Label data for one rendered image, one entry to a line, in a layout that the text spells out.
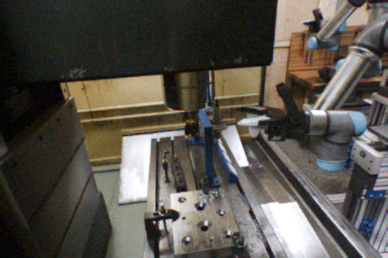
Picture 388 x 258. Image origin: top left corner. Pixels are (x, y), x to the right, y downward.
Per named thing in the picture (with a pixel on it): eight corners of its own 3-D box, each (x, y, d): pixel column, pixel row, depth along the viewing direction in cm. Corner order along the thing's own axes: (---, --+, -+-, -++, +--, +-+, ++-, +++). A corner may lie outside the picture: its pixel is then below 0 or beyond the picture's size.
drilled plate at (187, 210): (223, 196, 106) (223, 186, 104) (242, 254, 80) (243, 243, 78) (171, 203, 104) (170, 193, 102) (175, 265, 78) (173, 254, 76)
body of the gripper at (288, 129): (265, 141, 72) (307, 143, 70) (268, 114, 68) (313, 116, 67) (261, 130, 79) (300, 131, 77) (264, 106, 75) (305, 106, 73)
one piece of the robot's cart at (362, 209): (350, 216, 164) (387, 97, 127) (364, 232, 152) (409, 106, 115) (337, 216, 164) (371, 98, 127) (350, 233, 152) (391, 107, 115)
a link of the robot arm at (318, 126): (329, 116, 66) (319, 106, 73) (312, 115, 67) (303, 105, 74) (323, 139, 69) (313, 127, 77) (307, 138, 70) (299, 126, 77)
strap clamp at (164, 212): (180, 228, 96) (177, 199, 90) (181, 235, 93) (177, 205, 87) (147, 233, 95) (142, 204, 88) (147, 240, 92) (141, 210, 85)
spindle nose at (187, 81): (169, 95, 82) (165, 59, 77) (216, 94, 80) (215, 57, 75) (158, 112, 67) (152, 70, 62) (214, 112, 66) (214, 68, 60)
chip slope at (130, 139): (234, 149, 203) (235, 121, 191) (268, 209, 140) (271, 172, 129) (127, 161, 194) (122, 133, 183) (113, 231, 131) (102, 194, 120)
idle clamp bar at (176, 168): (179, 166, 136) (179, 157, 133) (188, 196, 112) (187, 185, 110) (171, 168, 135) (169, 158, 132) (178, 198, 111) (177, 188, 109)
